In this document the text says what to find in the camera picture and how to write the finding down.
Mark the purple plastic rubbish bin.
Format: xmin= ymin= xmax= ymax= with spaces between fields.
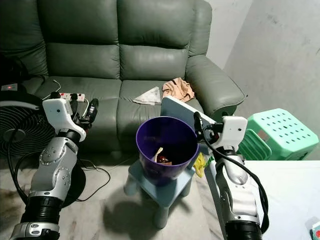
xmin=135 ymin=116 xmax=200 ymax=187

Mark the white power strip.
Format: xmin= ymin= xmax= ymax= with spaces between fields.
xmin=52 ymin=91 xmax=85 ymax=101

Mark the light-blue plastic child chair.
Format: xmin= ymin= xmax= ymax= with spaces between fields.
xmin=123 ymin=96 xmax=219 ymax=229

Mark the small yellow plastic item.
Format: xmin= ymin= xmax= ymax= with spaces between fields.
xmin=193 ymin=152 xmax=207 ymax=179

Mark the brown and red snack wrapper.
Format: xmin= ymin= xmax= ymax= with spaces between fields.
xmin=152 ymin=147 xmax=174 ymax=165

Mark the flat white paper scrap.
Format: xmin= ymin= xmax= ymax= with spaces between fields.
xmin=133 ymin=86 xmax=162 ymax=106

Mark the green perforated plastic stool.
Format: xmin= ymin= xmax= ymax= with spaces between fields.
xmin=237 ymin=108 xmax=309 ymax=162

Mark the black floor fan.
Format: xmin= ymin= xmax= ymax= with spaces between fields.
xmin=0 ymin=90 xmax=87 ymax=210

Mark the black charger with red light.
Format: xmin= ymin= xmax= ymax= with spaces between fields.
xmin=0 ymin=83 xmax=21 ymax=93

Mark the grey-green leather sofa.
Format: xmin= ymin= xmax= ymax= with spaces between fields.
xmin=0 ymin=0 xmax=246 ymax=154

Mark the white table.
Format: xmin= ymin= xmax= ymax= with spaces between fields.
xmin=207 ymin=160 xmax=320 ymax=240

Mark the red and green packet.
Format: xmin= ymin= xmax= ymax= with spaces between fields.
xmin=311 ymin=222 xmax=320 ymax=240

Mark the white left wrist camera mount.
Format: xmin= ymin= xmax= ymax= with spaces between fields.
xmin=42 ymin=97 xmax=84 ymax=137

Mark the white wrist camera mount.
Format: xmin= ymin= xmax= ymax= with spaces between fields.
xmin=42 ymin=97 xmax=84 ymax=137
xmin=217 ymin=115 xmax=249 ymax=152

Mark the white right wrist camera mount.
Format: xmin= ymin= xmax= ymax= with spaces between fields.
xmin=217 ymin=115 xmax=249 ymax=152

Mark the thin white cable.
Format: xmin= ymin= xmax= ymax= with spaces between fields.
xmin=49 ymin=77 xmax=64 ymax=94

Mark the thin black floor cable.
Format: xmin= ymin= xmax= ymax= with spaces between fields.
xmin=80 ymin=160 xmax=111 ymax=189

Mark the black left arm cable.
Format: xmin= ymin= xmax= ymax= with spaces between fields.
xmin=13 ymin=149 xmax=52 ymax=187

